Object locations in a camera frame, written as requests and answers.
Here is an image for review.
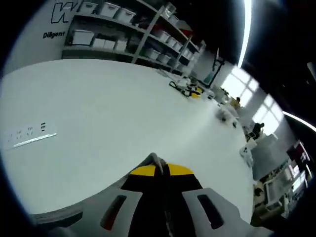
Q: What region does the grey towel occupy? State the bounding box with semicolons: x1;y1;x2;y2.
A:
123;152;169;183

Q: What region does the white device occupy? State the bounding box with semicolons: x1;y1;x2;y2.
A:
238;142;255;166

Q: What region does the grey monitor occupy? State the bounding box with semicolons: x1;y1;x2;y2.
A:
251;134;290;182

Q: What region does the pile of small tools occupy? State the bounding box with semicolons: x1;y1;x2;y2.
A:
168;76;206;99

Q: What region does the white power strip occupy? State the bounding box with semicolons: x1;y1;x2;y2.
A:
0;120;58;152

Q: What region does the black tripod stand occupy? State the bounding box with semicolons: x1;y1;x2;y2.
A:
206;47;226;87

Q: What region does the grey metal shelf rack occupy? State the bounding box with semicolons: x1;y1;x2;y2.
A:
61;0;207;77

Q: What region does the row of white storage bins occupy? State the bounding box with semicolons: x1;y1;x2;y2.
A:
73;1;198;72

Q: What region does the ceiling light strip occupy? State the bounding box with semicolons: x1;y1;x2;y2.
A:
236;0;253;68

